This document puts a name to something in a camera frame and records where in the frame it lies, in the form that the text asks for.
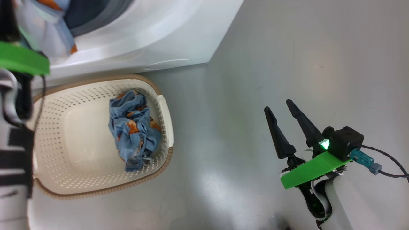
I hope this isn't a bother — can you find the blue patterned garment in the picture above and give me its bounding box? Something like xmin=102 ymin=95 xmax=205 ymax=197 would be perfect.
xmin=109 ymin=90 xmax=162 ymax=172
xmin=14 ymin=0 xmax=79 ymax=58

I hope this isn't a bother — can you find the cream perforated laundry basket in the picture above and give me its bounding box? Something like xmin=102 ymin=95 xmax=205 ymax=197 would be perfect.
xmin=27 ymin=74 xmax=174 ymax=200

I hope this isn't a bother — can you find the white front-load washing machine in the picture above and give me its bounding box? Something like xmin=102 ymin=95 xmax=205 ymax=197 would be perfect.
xmin=32 ymin=0 xmax=245 ymax=88

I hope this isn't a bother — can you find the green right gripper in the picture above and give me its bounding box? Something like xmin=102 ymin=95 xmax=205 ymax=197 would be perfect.
xmin=264 ymin=99 xmax=352 ymax=221

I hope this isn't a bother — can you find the round white filter cover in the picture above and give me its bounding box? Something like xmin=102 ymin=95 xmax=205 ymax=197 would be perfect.
xmin=145 ymin=58 xmax=191 ymax=70

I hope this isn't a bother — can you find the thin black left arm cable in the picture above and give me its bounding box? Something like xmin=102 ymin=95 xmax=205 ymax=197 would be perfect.
xmin=32 ymin=75 xmax=47 ymax=128

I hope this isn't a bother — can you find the grey rubber door seal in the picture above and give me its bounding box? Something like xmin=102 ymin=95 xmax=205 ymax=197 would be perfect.
xmin=69 ymin=0 xmax=135 ymax=37

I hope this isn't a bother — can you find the black cable with teal connector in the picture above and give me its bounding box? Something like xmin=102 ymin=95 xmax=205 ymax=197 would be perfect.
xmin=350 ymin=145 xmax=409 ymax=179

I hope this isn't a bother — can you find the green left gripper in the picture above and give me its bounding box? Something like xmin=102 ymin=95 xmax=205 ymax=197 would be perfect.
xmin=0 ymin=42 xmax=50 ymax=76

